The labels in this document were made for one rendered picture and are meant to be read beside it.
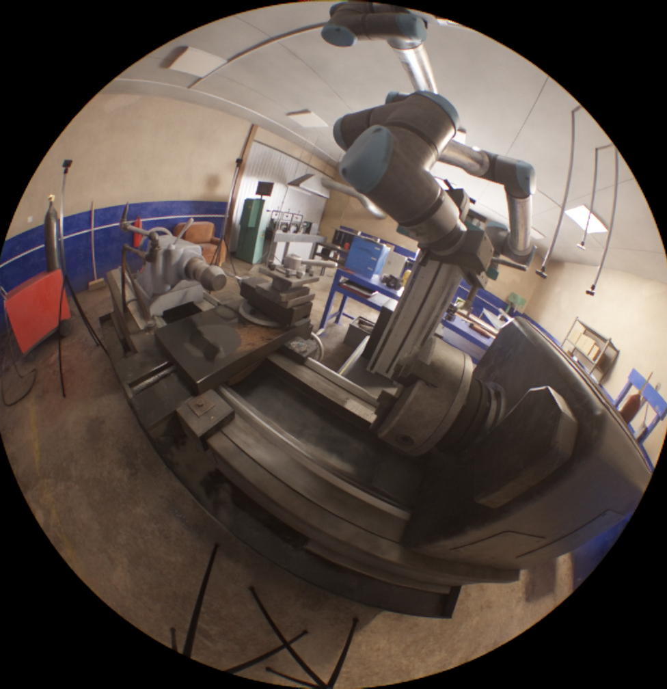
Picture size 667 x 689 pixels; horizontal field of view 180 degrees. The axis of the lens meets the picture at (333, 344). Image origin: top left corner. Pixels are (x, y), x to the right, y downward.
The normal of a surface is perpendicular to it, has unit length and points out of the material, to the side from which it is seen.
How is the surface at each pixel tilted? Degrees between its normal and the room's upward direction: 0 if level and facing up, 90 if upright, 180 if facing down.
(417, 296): 90
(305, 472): 0
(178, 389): 0
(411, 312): 90
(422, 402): 61
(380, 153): 97
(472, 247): 73
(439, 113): 83
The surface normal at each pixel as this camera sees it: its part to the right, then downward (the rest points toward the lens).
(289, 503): 0.28, -0.80
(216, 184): 0.84, 0.47
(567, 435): -0.10, -0.35
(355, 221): -0.46, 0.37
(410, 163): 0.32, 0.51
